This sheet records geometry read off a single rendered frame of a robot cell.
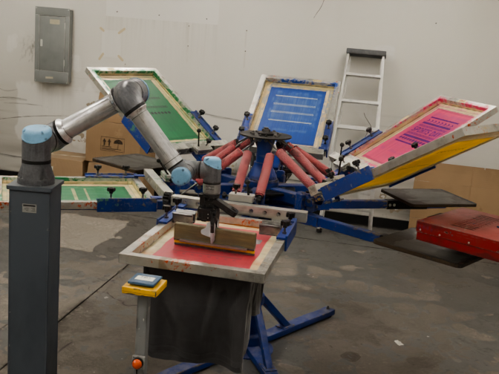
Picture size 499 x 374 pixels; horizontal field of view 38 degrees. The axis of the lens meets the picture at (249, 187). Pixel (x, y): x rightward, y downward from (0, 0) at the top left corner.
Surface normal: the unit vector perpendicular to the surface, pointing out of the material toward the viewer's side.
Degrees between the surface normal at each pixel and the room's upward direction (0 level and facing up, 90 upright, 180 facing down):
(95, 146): 90
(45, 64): 90
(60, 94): 90
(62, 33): 90
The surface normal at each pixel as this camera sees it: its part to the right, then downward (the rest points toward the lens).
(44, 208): -0.03, 0.22
